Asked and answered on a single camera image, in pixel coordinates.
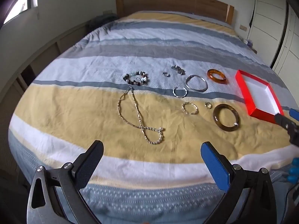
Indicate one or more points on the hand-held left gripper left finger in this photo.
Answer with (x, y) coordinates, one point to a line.
(90, 161)

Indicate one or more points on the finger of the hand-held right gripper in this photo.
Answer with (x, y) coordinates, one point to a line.
(283, 121)
(294, 113)

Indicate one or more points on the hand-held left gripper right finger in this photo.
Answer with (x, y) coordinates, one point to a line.
(216, 165)

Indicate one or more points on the red jewelry box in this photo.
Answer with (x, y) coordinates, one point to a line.
(261, 98)

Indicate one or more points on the dark brown bangle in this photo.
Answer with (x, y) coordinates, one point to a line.
(215, 118)

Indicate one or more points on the twisted silver bangle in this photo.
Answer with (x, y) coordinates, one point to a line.
(196, 111)

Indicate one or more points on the silver hoop earring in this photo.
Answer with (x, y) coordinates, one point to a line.
(179, 96)

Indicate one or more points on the large thin silver hoop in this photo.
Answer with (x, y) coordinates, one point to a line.
(186, 83)

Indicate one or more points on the person's right hand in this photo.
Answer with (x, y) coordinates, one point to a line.
(294, 170)

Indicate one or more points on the striped bed blanket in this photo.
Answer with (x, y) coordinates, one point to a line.
(70, 112)

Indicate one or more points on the wooden nightstand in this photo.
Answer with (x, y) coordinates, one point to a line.
(253, 50)

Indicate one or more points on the amber bangle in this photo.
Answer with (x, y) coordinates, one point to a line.
(218, 80)

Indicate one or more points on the small purple box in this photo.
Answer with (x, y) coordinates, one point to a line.
(248, 42)

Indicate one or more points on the white wardrobe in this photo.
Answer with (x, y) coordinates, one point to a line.
(264, 16)

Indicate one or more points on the wooden side shelf unit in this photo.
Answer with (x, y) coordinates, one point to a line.
(46, 49)

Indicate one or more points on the dark cloth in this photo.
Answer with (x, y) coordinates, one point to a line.
(100, 22)

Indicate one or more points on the wooden headboard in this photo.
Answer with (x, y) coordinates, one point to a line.
(163, 2)

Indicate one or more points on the window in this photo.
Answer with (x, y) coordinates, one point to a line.
(21, 4)

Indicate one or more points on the beige wall switch plate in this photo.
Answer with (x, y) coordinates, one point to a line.
(243, 27)

